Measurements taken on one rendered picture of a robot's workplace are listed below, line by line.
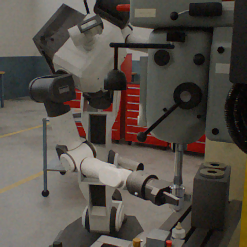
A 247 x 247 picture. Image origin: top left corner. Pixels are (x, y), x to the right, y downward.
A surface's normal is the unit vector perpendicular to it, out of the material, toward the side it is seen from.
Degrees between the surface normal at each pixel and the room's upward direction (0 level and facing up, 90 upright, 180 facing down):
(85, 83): 140
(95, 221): 103
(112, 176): 80
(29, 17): 90
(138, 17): 90
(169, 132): 123
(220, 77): 90
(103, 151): 94
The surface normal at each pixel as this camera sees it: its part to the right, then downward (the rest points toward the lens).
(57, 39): -0.09, -0.37
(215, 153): -0.43, 0.16
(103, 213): -0.04, -0.79
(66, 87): 0.73, 0.04
